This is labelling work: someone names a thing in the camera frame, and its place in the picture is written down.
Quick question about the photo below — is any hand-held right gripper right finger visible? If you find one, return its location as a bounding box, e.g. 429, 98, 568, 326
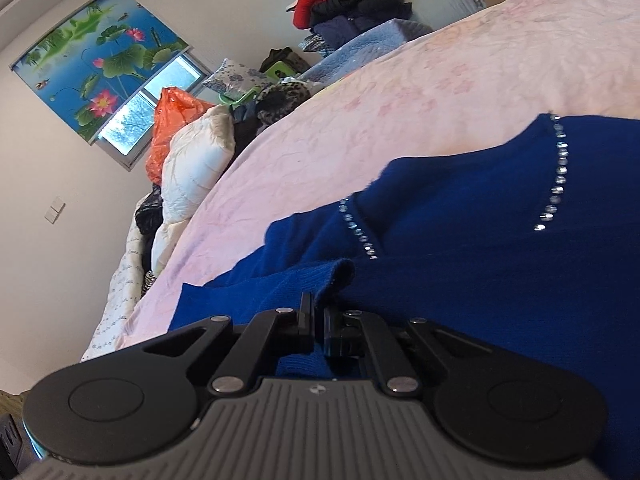
324, 308, 501, 395

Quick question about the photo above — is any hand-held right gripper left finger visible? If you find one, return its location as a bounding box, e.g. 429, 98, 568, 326
142, 292, 317, 395

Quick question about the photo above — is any blue rhinestone sweater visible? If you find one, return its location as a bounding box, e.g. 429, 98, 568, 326
167, 114, 640, 480

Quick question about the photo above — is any pile of dark clothes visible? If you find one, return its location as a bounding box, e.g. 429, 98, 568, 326
292, 0, 418, 43

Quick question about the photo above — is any white patterned quilt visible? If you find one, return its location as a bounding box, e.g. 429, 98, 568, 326
80, 220, 153, 361

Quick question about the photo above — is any black cloth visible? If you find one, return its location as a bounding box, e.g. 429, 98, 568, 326
134, 192, 165, 237

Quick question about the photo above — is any white puffy quilt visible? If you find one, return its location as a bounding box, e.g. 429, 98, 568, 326
150, 105, 237, 278

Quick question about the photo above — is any leopard print cloth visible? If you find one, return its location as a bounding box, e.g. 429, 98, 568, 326
254, 80, 312, 127

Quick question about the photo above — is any orange plastic bag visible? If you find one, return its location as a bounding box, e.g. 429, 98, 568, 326
145, 87, 216, 186

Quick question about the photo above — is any blue floral pillow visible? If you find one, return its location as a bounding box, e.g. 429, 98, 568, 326
202, 58, 272, 98

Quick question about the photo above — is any green plastic stool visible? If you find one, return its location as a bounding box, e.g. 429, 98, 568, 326
219, 60, 293, 109

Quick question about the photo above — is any pink floral bed sheet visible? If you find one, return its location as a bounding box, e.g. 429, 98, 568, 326
120, 0, 640, 351

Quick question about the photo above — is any window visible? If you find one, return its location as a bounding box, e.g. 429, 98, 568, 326
95, 55, 211, 168

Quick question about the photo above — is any dark olive bag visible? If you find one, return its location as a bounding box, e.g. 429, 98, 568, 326
259, 47, 307, 75

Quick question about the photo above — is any light blue blanket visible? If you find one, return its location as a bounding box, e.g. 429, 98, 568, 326
300, 19, 434, 83

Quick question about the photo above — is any lotus print roller blind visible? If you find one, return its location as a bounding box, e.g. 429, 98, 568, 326
10, 0, 193, 146

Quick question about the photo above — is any white light switch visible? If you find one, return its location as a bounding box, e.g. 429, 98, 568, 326
44, 196, 66, 224

